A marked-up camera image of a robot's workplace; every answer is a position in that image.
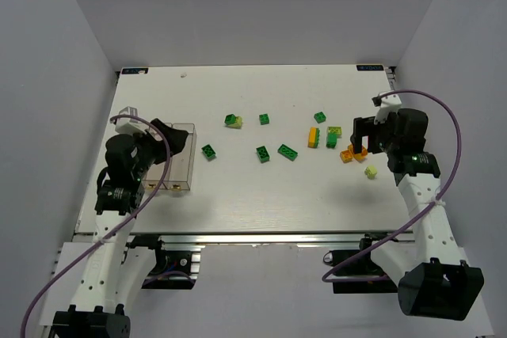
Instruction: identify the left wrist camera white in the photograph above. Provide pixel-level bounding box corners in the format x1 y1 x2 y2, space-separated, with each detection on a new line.
114 106 145 135

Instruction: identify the aluminium table rail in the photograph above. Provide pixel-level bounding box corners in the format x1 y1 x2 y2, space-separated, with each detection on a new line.
73 230 417 248

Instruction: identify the right blue table label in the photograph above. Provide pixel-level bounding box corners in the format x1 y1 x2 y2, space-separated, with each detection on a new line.
356 64 384 71

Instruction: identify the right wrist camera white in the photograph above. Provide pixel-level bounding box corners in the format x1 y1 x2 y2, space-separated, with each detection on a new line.
372 91 402 124

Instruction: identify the clear container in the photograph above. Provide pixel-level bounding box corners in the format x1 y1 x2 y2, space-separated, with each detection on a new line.
142 122 175 193
166 123 197 192

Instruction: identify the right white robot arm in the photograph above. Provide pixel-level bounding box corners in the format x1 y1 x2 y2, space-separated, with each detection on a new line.
350 108 484 321

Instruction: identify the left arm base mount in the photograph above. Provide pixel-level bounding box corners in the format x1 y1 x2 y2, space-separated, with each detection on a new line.
127 234 195 290

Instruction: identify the right clear container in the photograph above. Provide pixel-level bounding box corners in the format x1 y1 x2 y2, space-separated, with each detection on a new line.
166 123 197 192

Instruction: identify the green 2x3 lego brick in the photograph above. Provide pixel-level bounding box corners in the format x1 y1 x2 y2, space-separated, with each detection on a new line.
256 146 270 163

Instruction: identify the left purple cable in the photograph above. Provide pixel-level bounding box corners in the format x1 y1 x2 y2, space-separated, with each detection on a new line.
20 114 172 338

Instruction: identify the lime upside-down lego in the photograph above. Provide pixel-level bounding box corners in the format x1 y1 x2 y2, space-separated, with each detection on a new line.
326 126 342 138

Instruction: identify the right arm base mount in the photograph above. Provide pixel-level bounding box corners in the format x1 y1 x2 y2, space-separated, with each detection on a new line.
322 233 398 294

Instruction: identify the pale yellow small lego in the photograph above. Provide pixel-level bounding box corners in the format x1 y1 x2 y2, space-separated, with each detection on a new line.
364 165 378 180

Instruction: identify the green 2x4 lego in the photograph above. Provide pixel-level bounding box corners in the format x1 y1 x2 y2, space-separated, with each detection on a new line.
277 144 298 161

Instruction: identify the left blue table label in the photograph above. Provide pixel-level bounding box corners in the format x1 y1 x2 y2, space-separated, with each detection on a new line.
120 67 149 75

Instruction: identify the small orange lego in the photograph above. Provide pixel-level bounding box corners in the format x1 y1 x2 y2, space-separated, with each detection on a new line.
340 150 354 163

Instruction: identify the green and lime lego stack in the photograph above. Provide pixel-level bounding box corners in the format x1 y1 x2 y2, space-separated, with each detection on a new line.
224 114 242 129

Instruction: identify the green 2x4 lego brick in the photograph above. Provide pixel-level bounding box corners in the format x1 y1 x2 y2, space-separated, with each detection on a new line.
201 144 216 161

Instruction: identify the blue table label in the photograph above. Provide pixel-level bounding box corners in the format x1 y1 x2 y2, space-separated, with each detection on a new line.
356 64 384 71
120 67 149 75

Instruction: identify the small green lego right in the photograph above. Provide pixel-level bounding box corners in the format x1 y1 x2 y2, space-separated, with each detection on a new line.
314 112 326 123

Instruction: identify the small green lego brick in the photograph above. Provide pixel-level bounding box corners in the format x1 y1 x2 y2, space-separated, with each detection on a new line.
259 113 270 125

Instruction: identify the large orange lego brick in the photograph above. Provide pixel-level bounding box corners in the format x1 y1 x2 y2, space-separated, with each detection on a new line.
348 144 368 162

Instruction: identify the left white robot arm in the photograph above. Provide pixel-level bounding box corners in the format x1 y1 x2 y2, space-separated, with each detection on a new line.
49 116 189 337

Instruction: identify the orange and green lego stack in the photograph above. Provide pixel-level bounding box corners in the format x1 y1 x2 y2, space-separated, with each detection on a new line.
307 127 320 148

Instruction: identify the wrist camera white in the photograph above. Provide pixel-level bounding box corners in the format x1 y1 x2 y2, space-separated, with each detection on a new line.
372 91 402 124
114 106 145 135

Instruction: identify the middle clear container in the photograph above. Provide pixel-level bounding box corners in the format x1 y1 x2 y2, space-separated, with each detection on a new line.
142 122 175 193

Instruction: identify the green lego with letter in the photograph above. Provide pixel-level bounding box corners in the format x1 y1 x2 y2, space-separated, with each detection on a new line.
326 133 337 149

